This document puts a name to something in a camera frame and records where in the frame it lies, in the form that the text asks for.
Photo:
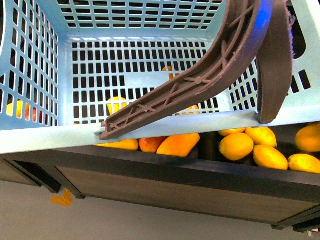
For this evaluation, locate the light blue plastic basket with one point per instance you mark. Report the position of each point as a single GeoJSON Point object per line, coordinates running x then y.
{"type": "Point", "coordinates": [62, 62]}

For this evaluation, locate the brown basket handle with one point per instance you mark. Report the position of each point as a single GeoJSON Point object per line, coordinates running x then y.
{"type": "Point", "coordinates": [252, 30]}

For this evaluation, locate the red mango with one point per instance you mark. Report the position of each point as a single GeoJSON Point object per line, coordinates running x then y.
{"type": "Point", "coordinates": [151, 144]}

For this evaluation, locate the yellow mango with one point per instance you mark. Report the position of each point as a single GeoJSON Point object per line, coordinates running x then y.
{"type": "Point", "coordinates": [179, 145]}
{"type": "Point", "coordinates": [127, 144]}

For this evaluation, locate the yellow lemon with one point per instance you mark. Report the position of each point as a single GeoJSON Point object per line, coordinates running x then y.
{"type": "Point", "coordinates": [304, 163]}
{"type": "Point", "coordinates": [236, 146]}
{"type": "Point", "coordinates": [308, 138]}
{"type": "Point", "coordinates": [262, 136]}
{"type": "Point", "coordinates": [266, 156]}

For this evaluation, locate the wooden display stand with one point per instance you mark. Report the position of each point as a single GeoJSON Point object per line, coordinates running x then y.
{"type": "Point", "coordinates": [206, 186]}

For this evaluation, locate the orange floor tape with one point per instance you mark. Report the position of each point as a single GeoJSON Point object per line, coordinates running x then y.
{"type": "Point", "coordinates": [65, 200]}

